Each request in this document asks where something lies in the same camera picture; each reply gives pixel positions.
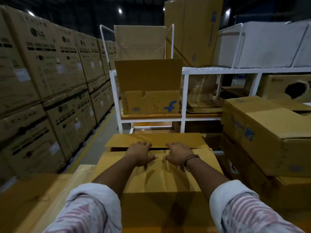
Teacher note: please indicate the person's left hand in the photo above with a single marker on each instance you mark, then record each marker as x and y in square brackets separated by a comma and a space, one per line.
[139, 152]

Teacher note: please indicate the white box with blue label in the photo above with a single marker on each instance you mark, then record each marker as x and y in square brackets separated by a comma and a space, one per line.
[306, 50]

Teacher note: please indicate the stack of printed brown cartons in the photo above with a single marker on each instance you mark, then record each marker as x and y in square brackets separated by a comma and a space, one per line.
[48, 58]

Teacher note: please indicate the ceiling lamp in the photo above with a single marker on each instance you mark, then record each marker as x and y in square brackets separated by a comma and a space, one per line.
[31, 13]
[120, 10]
[227, 12]

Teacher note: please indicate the taped brown cardboard box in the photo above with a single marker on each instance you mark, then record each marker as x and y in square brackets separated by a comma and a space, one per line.
[139, 42]

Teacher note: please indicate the tall blue print cardboard box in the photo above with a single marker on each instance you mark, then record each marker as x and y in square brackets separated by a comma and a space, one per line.
[192, 29]

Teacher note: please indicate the blue logo small cardboard box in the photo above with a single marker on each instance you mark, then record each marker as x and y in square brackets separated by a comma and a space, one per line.
[267, 133]

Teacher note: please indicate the clear plastic sheet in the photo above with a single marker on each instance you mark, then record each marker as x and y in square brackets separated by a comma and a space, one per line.
[201, 87]

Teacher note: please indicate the Flipkart box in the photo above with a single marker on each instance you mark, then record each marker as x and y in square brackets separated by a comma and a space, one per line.
[148, 77]

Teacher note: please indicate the person's right forearm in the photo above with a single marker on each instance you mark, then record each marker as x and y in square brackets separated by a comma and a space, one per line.
[206, 177]

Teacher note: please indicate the large white box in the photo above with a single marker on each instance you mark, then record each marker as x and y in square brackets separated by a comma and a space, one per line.
[262, 46]

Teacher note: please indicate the striped white shirt sleeve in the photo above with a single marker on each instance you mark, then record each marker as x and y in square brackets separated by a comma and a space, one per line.
[92, 211]
[243, 211]

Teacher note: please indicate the person's left forearm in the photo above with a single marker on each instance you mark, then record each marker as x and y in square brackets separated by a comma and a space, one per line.
[119, 174]

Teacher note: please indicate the flat carton with plastic wrap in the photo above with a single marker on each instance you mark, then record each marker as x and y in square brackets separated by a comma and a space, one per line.
[24, 198]

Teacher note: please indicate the white metal shelf rack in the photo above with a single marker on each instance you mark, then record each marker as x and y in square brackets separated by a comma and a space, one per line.
[185, 94]

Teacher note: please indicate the large yellow cardboard box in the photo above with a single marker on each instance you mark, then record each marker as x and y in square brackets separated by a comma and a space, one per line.
[160, 177]

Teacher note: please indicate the cardboard box with round hole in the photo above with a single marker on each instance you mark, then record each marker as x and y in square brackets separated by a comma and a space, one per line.
[274, 87]

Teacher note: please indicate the person's right hand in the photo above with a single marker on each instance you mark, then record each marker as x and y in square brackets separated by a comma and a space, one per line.
[178, 152]

